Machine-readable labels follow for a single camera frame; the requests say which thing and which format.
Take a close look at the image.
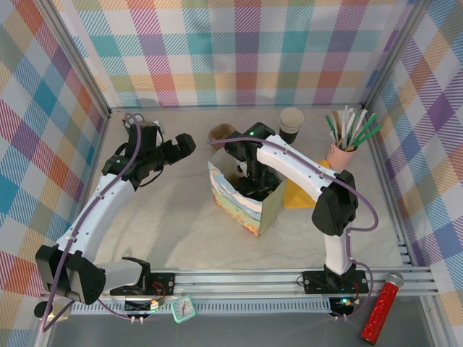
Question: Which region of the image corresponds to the printed paper takeout bag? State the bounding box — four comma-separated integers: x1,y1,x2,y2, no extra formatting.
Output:
207,150,289,239

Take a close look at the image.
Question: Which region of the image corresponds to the yellow paper napkin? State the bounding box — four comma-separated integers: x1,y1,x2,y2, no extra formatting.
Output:
281,158,332,210

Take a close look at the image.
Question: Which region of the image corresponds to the pink stirrer holder cup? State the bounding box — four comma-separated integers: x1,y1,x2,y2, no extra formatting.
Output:
326,142,358,170

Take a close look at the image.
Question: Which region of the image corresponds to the brown wooden stirrer stick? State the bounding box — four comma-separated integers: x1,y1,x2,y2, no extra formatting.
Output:
332,111,344,145

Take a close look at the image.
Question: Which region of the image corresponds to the white stirrer stick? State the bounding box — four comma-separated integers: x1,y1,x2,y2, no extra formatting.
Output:
339,104,351,145
345,110,358,147
350,108,368,147

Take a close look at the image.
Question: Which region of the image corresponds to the black control board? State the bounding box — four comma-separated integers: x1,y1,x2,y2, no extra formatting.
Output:
124,298,168,314
328,296,358,318

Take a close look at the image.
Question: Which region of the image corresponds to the mint square alarm clock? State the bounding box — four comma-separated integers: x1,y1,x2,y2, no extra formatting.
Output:
170,295,197,324

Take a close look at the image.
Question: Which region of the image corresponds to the brass block with black disc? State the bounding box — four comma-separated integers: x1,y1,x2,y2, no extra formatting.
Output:
33,301,72,322

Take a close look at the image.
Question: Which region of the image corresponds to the red glitter toy microphone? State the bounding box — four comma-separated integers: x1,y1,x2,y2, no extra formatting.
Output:
360,272,405,343

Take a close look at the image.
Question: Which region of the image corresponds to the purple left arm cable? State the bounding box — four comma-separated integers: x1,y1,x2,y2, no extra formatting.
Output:
38,112,153,333

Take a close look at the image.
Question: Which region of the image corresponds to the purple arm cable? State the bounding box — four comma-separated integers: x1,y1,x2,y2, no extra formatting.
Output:
38,112,153,333
206,135,380,322

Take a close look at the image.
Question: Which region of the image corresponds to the aluminium triple mounting rail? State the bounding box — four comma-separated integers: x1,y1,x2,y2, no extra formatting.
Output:
42,266,437,298

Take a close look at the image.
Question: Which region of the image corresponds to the aluminium frame post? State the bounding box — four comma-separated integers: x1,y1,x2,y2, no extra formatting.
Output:
35,0,112,119
361,0,433,109

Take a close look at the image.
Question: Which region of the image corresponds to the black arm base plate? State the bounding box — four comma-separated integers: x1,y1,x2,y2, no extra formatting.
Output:
109,273,177,296
302,269,370,294

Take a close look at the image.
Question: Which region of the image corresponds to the red black power wire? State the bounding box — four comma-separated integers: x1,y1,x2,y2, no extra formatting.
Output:
150,280,171,301
352,278,367,304

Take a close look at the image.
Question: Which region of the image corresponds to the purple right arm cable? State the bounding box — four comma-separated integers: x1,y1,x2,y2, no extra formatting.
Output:
206,135,380,322

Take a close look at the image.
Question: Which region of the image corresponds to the grey slotted cable duct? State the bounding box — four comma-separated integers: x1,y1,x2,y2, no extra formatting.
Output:
68,302,334,314

